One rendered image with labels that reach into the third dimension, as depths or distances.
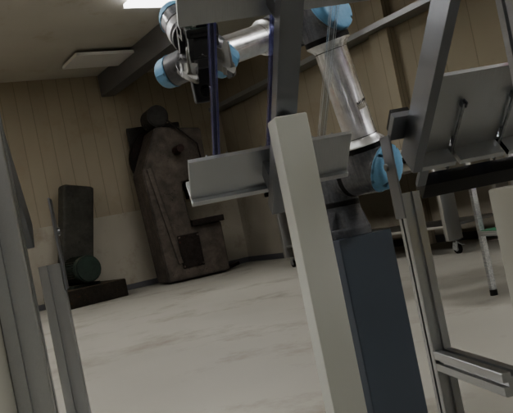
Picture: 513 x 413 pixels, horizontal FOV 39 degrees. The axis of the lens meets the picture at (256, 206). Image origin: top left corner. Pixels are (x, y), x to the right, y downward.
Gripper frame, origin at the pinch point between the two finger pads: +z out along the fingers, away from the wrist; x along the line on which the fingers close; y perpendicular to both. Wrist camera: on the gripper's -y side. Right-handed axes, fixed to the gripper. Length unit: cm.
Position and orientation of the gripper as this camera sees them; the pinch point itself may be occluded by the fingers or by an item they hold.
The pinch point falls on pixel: (214, 79)
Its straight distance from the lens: 133.1
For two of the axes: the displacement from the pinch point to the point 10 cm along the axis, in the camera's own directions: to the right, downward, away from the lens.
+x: 9.5, -2.0, 2.2
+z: 2.9, 4.8, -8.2
